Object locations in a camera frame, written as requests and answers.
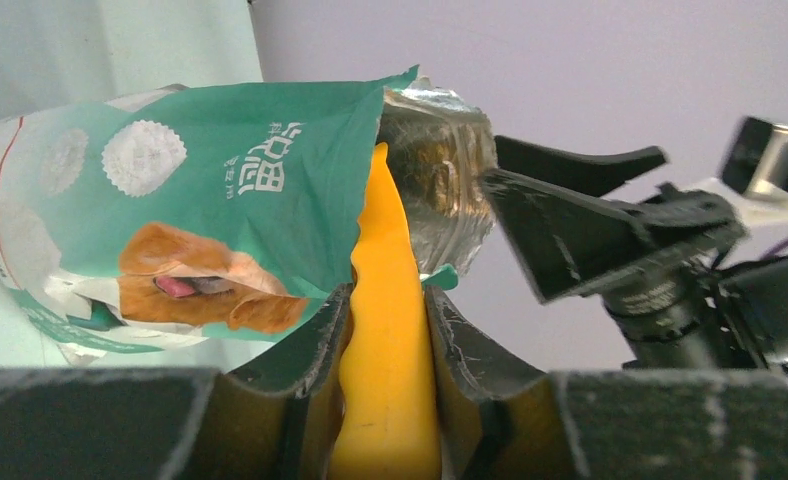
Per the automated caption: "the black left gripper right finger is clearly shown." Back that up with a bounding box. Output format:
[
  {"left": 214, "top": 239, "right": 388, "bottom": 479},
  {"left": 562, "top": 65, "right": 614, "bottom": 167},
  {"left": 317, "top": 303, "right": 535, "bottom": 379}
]
[{"left": 425, "top": 287, "right": 788, "bottom": 479}]

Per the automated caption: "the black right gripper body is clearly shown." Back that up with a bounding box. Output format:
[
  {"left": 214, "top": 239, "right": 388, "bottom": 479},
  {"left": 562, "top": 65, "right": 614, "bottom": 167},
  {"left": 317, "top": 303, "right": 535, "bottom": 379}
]
[{"left": 592, "top": 184, "right": 747, "bottom": 292}]

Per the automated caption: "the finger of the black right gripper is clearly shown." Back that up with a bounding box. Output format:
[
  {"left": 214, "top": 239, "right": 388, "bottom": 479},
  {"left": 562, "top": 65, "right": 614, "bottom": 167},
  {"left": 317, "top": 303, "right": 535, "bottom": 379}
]
[
  {"left": 494, "top": 135, "right": 667, "bottom": 197},
  {"left": 481, "top": 169, "right": 653, "bottom": 303}
]

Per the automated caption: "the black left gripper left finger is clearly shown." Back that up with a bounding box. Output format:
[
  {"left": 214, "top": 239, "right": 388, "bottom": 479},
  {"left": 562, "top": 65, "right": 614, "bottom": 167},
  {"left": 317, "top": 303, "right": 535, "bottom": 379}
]
[{"left": 0, "top": 284, "right": 353, "bottom": 479}]

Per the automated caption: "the yellow plastic scoop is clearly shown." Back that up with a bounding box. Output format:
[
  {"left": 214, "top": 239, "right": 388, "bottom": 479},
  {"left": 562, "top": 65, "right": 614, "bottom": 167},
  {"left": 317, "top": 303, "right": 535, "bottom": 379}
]
[{"left": 327, "top": 143, "right": 442, "bottom": 479}]

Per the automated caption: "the green white pet food bag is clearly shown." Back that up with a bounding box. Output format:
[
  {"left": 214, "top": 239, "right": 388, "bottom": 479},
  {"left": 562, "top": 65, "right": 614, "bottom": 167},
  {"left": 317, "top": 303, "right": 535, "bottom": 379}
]
[{"left": 0, "top": 69, "right": 497, "bottom": 365}]

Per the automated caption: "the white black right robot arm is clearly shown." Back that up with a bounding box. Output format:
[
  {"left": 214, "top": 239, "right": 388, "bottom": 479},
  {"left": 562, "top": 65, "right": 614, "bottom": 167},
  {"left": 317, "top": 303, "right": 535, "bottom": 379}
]
[{"left": 479, "top": 135, "right": 788, "bottom": 372}]

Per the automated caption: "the brown pet food kibble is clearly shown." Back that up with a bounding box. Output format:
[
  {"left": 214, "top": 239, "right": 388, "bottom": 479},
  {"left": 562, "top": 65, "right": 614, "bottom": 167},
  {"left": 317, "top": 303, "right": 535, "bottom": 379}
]
[{"left": 401, "top": 124, "right": 475, "bottom": 218}]

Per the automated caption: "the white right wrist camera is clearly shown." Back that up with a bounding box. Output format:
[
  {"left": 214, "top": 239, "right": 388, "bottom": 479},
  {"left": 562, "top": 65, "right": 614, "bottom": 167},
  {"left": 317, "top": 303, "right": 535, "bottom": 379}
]
[{"left": 718, "top": 116, "right": 788, "bottom": 201}]

